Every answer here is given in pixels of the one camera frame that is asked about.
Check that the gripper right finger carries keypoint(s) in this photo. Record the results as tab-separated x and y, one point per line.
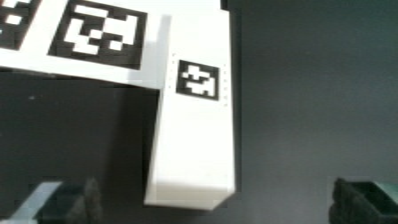
364	203

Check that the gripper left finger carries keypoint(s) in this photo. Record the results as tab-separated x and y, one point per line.
62	203

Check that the fiducial marker base plate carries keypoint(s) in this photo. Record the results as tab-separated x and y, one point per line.
85	38

